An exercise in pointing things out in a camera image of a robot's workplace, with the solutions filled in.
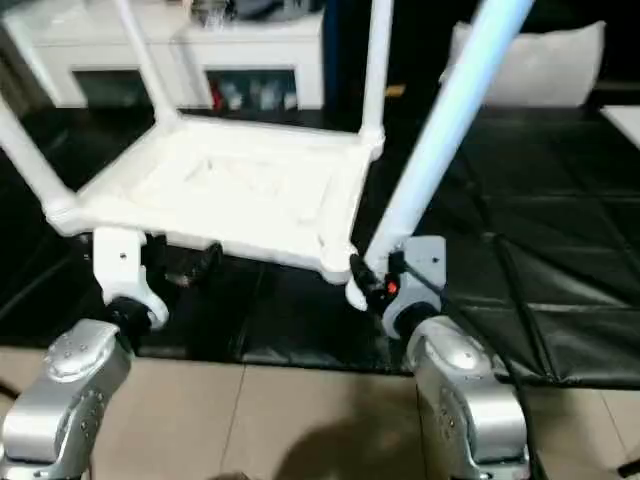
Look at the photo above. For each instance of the white plastic table top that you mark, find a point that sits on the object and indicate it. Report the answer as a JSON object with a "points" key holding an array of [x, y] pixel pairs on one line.
{"points": [[240, 190]]}

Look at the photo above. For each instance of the white plastic table leg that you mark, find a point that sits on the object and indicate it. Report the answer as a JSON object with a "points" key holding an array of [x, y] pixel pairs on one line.
{"points": [[35, 160], [376, 70], [450, 130], [150, 70]]}

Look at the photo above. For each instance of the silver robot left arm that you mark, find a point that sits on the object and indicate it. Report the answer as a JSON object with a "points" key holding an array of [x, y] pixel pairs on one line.
{"points": [[70, 400]]}

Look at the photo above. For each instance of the black work mat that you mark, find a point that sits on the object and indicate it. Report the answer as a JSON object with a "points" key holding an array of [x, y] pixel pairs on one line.
{"points": [[500, 250]]}

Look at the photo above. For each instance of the cluster of small bottles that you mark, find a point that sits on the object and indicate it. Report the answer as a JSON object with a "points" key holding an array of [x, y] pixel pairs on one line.
{"points": [[255, 95]]}

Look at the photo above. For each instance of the white cabinet with glass doors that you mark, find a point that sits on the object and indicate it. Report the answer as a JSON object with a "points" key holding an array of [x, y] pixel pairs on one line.
{"points": [[80, 45]]}

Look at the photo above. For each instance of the black cabinet with yellow label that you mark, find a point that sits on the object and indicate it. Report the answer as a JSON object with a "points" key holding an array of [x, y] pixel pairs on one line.
{"points": [[400, 50]]}

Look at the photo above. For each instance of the grey bag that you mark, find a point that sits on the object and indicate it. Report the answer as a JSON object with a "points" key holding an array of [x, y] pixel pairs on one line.
{"points": [[275, 8]]}

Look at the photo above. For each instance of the white cushion with badge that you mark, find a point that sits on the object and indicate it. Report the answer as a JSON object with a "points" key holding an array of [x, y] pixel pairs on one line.
{"points": [[540, 65]]}

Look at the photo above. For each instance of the white flat board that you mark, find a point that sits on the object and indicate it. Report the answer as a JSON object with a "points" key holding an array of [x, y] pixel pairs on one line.
{"points": [[625, 125]]}

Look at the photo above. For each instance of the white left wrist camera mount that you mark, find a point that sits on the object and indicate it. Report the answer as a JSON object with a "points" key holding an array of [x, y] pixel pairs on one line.
{"points": [[122, 268]]}

